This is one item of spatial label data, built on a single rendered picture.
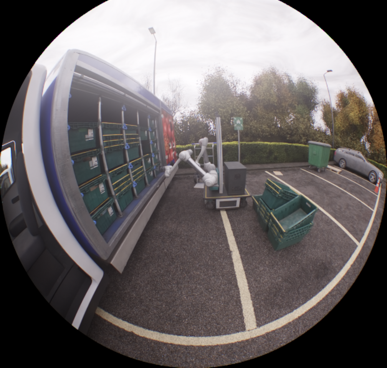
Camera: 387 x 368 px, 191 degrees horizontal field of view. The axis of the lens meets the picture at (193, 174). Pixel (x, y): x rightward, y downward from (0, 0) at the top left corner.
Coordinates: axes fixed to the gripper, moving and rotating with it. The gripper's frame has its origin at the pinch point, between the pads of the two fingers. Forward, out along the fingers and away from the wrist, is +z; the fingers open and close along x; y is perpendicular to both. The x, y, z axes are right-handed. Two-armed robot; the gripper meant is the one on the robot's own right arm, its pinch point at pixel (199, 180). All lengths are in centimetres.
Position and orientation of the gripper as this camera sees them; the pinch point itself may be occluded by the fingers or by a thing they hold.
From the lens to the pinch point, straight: 252.3
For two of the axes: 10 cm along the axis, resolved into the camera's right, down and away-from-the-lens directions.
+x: 1.0, -3.1, 9.4
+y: 9.9, -0.4, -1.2
